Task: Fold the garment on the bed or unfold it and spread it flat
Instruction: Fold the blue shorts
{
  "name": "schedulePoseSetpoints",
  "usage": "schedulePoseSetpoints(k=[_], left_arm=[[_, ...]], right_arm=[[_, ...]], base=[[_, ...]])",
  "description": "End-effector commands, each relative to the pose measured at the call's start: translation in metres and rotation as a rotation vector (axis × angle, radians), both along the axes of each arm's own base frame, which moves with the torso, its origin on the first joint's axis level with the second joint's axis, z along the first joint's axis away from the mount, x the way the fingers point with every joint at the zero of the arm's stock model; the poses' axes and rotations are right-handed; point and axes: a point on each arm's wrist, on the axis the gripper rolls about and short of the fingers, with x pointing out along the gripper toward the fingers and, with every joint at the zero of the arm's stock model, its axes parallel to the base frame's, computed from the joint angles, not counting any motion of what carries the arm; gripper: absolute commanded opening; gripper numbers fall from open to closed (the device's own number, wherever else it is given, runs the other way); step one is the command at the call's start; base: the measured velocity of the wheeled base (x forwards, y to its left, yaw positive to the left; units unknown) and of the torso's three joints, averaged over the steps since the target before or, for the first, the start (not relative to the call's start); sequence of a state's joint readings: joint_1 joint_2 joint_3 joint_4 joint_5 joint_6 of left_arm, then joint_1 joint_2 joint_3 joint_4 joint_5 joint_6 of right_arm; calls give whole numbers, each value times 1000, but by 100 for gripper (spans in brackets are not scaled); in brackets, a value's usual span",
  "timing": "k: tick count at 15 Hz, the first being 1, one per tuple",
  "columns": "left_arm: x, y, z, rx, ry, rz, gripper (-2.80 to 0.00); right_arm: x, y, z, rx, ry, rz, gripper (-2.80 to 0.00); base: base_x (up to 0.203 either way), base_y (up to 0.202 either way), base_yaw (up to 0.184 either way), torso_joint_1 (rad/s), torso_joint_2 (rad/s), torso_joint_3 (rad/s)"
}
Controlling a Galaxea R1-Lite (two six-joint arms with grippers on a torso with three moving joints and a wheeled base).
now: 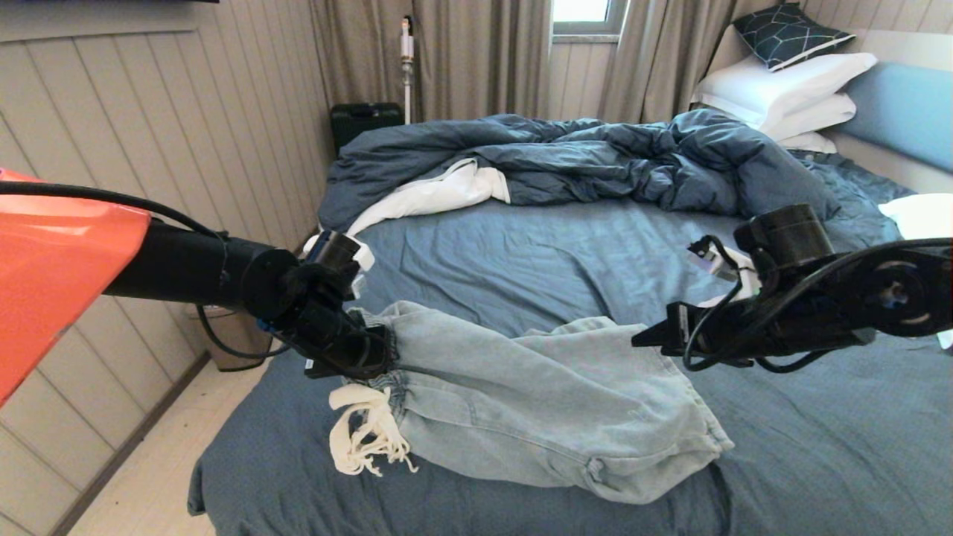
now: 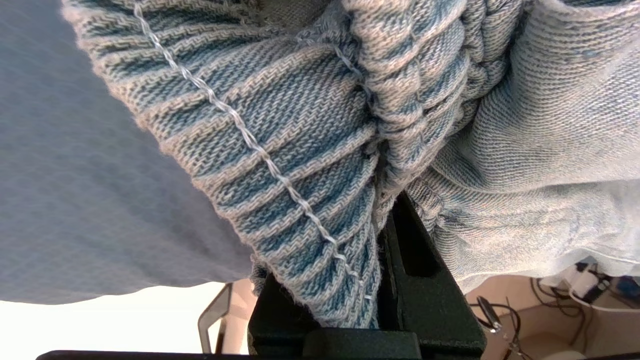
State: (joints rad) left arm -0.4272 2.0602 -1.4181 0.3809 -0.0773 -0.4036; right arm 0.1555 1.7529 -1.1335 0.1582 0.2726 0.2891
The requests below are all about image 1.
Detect blue headboard cushion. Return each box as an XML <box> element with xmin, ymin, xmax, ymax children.
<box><xmin>838</xmin><ymin>62</ymin><xmax>953</xmax><ymax>173</ymax></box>

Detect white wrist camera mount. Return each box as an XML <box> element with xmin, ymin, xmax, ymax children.
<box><xmin>302</xmin><ymin>231</ymin><xmax>375</xmax><ymax>299</ymax></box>
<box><xmin>687</xmin><ymin>237</ymin><xmax>762</xmax><ymax>307</ymax></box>

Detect brown trash bin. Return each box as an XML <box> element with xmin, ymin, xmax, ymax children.
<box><xmin>190</xmin><ymin>304</ymin><xmax>274</xmax><ymax>371</ymax></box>

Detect white stick vacuum cleaner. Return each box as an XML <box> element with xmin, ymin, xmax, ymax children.
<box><xmin>401</xmin><ymin>16</ymin><xmax>415</xmax><ymax>126</ymax></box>

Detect black hard case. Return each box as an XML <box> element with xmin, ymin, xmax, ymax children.
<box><xmin>331</xmin><ymin>103</ymin><xmax>405</xmax><ymax>157</ymax></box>

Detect window with grey frame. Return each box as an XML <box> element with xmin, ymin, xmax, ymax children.
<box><xmin>552</xmin><ymin>0</ymin><xmax>628</xmax><ymax>38</ymax></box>

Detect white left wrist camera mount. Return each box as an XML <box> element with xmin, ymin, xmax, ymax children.
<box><xmin>302</xmin><ymin>231</ymin><xmax>375</xmax><ymax>299</ymax></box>

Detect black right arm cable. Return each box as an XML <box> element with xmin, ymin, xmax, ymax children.
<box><xmin>681</xmin><ymin>237</ymin><xmax>953</xmax><ymax>373</ymax></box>

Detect light blue denim shorts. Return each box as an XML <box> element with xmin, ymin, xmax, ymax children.
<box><xmin>329</xmin><ymin>300</ymin><xmax>734</xmax><ymax>505</ymax></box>

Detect dark blue crumpled duvet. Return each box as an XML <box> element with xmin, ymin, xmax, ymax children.
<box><xmin>319</xmin><ymin>108</ymin><xmax>842</xmax><ymax>235</ymax></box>

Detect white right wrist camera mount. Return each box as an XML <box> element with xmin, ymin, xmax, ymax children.
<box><xmin>687</xmin><ymin>237</ymin><xmax>762</xmax><ymax>307</ymax></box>

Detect dark patterned cushion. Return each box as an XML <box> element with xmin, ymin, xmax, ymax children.
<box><xmin>733</xmin><ymin>4</ymin><xmax>857</xmax><ymax>73</ymax></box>

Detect blue bed sheet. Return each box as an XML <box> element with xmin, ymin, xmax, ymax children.
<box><xmin>188</xmin><ymin>149</ymin><xmax>953</xmax><ymax>536</ymax></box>

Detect white pillow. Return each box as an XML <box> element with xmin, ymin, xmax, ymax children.
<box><xmin>879</xmin><ymin>194</ymin><xmax>953</xmax><ymax>351</ymax></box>
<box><xmin>778</xmin><ymin>132</ymin><xmax>838</xmax><ymax>155</ymax></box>
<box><xmin>691</xmin><ymin>52</ymin><xmax>879</xmax><ymax>131</ymax></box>
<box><xmin>759</xmin><ymin>93</ymin><xmax>858</xmax><ymax>142</ymax></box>

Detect beige curtain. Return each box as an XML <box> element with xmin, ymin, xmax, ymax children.
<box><xmin>596</xmin><ymin>0</ymin><xmax>783</xmax><ymax>126</ymax></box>
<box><xmin>309</xmin><ymin>0</ymin><xmax>553</xmax><ymax>124</ymax></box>

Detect beige headboard panel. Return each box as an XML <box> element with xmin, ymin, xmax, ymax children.
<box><xmin>707</xmin><ymin>26</ymin><xmax>953</xmax><ymax>194</ymax></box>

